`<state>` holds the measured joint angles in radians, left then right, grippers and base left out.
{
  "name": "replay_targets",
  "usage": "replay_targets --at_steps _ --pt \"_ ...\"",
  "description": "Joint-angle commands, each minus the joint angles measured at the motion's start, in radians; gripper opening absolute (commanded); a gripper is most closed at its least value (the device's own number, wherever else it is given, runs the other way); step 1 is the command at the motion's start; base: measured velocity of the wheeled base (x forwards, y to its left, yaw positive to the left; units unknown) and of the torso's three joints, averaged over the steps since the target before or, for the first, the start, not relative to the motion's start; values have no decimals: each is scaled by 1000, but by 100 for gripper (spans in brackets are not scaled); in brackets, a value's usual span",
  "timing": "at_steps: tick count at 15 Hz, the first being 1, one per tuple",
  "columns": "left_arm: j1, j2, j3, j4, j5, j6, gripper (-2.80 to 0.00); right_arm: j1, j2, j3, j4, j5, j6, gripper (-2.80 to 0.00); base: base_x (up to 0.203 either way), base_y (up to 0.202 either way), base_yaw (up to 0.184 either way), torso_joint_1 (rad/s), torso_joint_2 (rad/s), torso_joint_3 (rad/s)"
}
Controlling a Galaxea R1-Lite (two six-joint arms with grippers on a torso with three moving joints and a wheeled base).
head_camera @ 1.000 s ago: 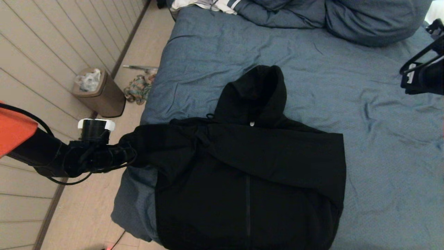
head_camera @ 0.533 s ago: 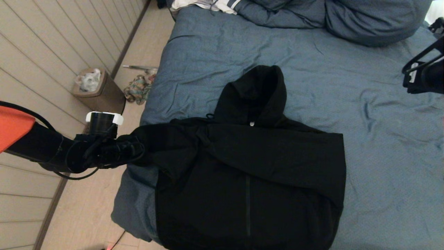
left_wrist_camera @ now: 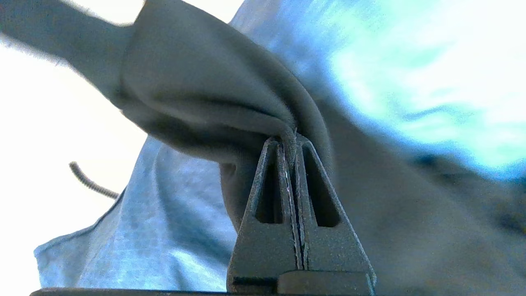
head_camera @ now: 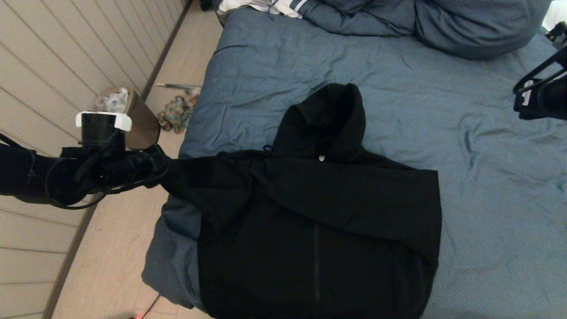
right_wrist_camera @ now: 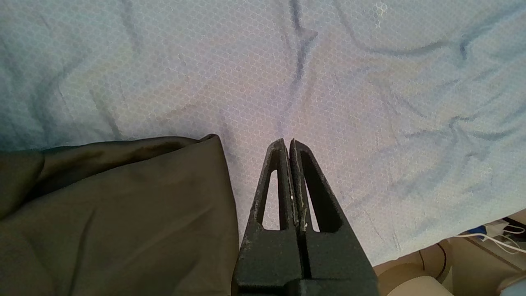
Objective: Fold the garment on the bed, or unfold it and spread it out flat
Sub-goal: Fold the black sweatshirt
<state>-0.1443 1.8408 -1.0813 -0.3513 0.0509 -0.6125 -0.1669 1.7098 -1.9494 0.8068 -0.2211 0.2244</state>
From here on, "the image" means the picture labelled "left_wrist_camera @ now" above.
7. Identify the black hoodie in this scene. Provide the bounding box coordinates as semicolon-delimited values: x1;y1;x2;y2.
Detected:
0;0;526;296

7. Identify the blue bed cover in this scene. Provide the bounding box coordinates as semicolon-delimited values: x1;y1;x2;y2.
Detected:
34;0;526;293

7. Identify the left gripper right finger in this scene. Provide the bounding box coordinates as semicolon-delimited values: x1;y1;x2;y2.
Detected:
292;134;376;276

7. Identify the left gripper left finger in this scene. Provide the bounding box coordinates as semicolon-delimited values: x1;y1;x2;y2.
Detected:
226;137;303;294

